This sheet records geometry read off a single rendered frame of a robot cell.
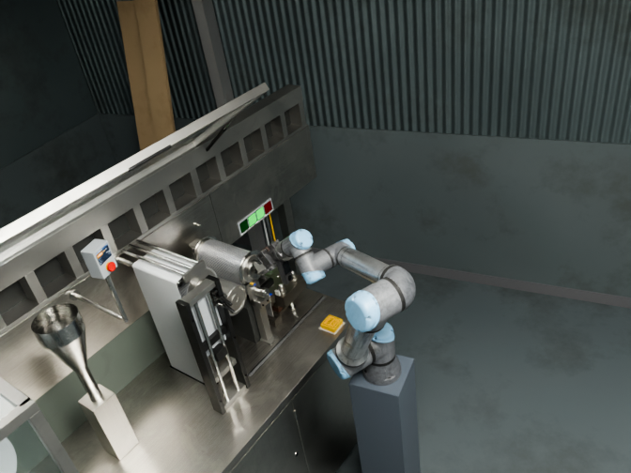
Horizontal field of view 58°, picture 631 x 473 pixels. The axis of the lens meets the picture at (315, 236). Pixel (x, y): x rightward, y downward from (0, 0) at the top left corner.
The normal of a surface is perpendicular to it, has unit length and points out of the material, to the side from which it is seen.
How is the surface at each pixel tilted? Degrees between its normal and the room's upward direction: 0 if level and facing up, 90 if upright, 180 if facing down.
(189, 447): 0
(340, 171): 90
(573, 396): 0
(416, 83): 90
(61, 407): 90
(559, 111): 90
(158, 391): 0
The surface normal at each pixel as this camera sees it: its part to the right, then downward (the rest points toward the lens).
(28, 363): 0.81, 0.23
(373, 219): -0.42, 0.55
